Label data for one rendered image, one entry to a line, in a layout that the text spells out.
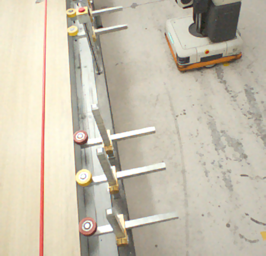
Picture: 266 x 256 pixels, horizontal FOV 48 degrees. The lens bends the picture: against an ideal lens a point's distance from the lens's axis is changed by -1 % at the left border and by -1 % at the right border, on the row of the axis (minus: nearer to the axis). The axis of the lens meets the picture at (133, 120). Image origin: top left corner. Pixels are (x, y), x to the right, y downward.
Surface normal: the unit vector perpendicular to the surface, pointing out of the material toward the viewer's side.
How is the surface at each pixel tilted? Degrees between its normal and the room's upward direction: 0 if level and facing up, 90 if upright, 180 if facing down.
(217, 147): 0
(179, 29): 0
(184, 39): 0
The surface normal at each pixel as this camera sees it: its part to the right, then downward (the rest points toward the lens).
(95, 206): -0.11, -0.60
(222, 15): 0.18, 0.77
